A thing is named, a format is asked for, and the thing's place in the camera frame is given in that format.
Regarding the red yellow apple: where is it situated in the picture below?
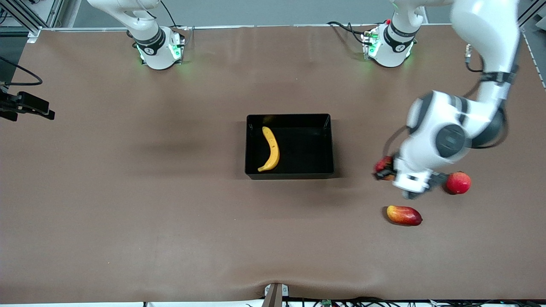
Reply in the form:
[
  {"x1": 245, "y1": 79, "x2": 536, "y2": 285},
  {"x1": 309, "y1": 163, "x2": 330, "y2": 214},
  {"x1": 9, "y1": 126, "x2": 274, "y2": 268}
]
[{"x1": 375, "y1": 156, "x2": 394, "y2": 182}]

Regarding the black plastic box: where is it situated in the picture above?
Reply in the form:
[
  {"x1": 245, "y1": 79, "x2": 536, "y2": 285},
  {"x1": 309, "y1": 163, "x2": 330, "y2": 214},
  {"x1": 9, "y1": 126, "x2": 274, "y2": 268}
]
[{"x1": 245, "y1": 113, "x2": 334, "y2": 180}]

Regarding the yellow banana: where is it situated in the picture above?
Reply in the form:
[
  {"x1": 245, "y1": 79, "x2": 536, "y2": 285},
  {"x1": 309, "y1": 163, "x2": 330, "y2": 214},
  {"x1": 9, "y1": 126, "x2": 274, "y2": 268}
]
[{"x1": 257, "y1": 126, "x2": 281, "y2": 172}]

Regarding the red yellow mango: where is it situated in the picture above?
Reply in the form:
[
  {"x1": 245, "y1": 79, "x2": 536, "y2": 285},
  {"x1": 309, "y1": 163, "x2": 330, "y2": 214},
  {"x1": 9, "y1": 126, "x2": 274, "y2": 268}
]
[{"x1": 386, "y1": 205, "x2": 423, "y2": 226}]

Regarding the brown table mat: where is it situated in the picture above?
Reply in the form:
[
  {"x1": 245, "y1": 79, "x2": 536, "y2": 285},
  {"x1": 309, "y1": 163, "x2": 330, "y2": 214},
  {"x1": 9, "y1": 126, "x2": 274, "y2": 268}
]
[{"x1": 0, "y1": 24, "x2": 546, "y2": 304}]

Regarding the aluminium frame strut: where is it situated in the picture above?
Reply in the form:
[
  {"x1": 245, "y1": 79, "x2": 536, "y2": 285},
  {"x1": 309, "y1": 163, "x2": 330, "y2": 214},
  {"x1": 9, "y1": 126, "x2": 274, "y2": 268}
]
[
  {"x1": 517, "y1": 0, "x2": 546, "y2": 91},
  {"x1": 0, "y1": 0, "x2": 65, "y2": 44}
]

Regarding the black base power cable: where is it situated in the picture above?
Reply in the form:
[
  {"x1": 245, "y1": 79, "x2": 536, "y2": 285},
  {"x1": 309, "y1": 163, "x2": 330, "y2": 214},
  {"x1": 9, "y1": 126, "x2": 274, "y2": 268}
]
[{"x1": 327, "y1": 21, "x2": 368, "y2": 46}]

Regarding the grey camera stand clamp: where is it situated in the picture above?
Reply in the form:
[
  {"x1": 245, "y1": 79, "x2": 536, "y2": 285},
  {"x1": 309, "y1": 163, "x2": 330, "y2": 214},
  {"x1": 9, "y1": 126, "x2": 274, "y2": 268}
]
[{"x1": 264, "y1": 283, "x2": 290, "y2": 307}]

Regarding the silver table edge rail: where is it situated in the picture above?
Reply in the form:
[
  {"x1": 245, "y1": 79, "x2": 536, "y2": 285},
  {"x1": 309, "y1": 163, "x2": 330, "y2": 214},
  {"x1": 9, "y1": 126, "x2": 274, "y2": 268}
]
[{"x1": 28, "y1": 23, "x2": 453, "y2": 33}]

